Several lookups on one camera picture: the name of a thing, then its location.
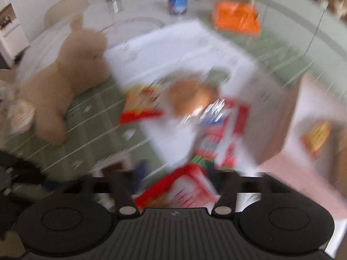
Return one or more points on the round glass turntable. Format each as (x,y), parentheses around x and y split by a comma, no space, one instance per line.
(130,23)

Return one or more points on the white cabinet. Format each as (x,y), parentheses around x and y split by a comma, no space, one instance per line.
(13,32)

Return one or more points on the red yellow snack packet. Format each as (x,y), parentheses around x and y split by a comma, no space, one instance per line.
(141,103)

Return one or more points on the shiny blue snack packet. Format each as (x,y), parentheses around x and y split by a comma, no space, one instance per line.
(214,112)

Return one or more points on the white printed paper sheet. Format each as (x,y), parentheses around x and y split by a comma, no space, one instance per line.
(189,48)

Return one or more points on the round bun packet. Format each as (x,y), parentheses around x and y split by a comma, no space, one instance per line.
(189,94)

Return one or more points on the tan plush toy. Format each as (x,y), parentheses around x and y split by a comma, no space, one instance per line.
(67,73)

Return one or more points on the orange plastic bag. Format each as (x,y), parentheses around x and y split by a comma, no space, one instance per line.
(235,16)

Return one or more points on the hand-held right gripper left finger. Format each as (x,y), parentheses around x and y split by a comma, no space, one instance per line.
(123,192)

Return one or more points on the brown snack packet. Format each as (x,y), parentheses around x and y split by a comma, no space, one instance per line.
(112,168)

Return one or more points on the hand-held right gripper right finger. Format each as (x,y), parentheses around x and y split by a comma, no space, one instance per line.
(227,192)

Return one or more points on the blue label jar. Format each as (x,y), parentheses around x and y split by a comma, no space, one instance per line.
(178,4)

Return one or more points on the pink cardboard box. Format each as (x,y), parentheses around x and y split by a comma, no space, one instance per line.
(311,100)

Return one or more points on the red snack packet silver stripe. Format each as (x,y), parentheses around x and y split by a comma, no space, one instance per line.
(233,130)

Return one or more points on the green checked tablecloth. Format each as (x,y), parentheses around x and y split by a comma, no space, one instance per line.
(89,119)

